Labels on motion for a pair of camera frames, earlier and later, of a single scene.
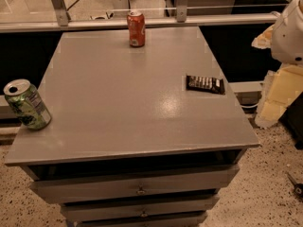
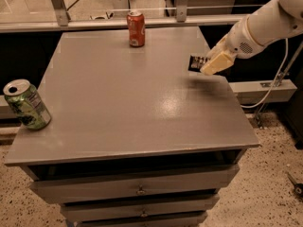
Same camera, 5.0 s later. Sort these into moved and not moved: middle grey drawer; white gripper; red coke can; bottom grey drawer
Moved: white gripper
Not moved: middle grey drawer; red coke can; bottom grey drawer
